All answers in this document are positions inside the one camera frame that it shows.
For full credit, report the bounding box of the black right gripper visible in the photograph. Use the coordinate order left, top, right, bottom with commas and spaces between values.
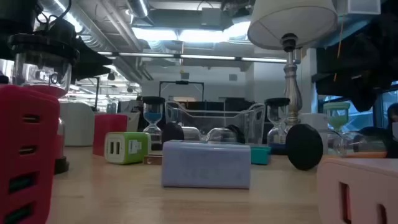
317, 6, 398, 111

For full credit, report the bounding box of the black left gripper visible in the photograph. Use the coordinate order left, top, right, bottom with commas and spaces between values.
0, 0, 113, 82

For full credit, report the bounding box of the mint green hourglass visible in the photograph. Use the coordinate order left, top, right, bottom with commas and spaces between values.
323, 101, 351, 147

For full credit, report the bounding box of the red sand hourglass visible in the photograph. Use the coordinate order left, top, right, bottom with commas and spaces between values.
8, 33, 80, 175

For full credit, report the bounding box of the red USB charger block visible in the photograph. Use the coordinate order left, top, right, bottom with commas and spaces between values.
0, 83, 60, 224
92, 114, 129, 157

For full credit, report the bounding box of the light blue sand hourglass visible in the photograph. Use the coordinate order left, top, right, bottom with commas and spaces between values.
142, 96, 166, 152

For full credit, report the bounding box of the orange sand hourglass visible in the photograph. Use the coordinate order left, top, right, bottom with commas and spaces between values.
285, 123, 389, 171

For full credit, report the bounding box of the green white USB charger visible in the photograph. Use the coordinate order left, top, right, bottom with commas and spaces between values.
104, 131, 152, 166

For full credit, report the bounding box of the pink USB charger block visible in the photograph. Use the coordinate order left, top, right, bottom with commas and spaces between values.
317, 157, 398, 224

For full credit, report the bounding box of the square lavender USB charger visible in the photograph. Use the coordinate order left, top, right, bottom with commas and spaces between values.
161, 139, 252, 190

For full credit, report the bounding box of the grey plastic bin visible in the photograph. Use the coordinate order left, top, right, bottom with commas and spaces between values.
58, 101, 141, 147

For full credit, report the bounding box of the silver table lamp white shade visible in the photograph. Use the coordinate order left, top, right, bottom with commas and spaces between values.
248, 0, 339, 138

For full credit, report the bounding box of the ceiling light strip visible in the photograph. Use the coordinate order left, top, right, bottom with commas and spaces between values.
98, 51, 289, 63

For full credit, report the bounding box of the grey ceiling box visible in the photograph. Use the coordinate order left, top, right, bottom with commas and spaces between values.
201, 7, 222, 27

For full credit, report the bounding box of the clear plastic bin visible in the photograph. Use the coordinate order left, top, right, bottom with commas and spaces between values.
164, 100, 267, 146

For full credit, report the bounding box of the yellow cable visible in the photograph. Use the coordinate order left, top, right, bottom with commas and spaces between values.
333, 18, 345, 82

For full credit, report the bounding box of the silver air duct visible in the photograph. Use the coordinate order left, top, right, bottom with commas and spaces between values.
126, 0, 150, 19

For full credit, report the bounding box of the black stand frame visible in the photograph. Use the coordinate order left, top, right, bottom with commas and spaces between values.
159, 80, 205, 102

